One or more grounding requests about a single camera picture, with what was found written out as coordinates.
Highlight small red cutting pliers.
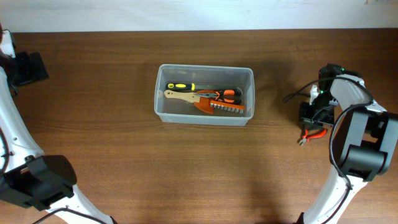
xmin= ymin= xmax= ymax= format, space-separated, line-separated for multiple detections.
xmin=298 ymin=129 xmax=327 ymax=146

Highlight orange socket rail with sockets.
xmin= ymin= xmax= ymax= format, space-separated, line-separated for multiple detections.
xmin=210 ymin=100 xmax=245 ymax=114

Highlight needle-nose pliers orange-black handles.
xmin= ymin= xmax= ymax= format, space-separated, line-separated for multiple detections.
xmin=195 ymin=89 xmax=242 ymax=105

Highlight orange scraper wooden handle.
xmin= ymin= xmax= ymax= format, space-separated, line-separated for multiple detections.
xmin=164 ymin=90 xmax=214 ymax=114

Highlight metal file yellow-black handle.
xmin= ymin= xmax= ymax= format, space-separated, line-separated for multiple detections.
xmin=165 ymin=83 xmax=242 ymax=95

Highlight clear plastic container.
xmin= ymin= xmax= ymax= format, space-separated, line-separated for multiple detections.
xmin=154 ymin=64 xmax=255 ymax=126

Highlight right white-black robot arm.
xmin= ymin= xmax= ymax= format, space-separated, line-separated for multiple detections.
xmin=297 ymin=63 xmax=397 ymax=223

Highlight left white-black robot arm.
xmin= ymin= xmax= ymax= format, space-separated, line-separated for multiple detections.
xmin=1 ymin=30 xmax=115 ymax=223

